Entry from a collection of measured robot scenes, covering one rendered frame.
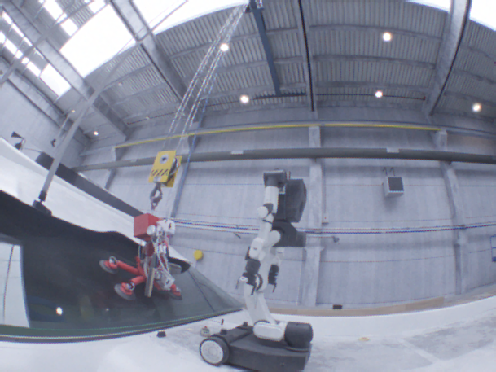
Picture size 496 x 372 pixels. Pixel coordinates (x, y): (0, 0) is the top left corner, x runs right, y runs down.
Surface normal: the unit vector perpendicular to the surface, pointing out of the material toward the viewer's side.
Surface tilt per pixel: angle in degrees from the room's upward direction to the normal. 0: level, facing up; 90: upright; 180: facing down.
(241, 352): 90
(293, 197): 90
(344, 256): 90
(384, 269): 90
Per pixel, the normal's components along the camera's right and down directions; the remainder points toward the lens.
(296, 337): -0.40, -0.42
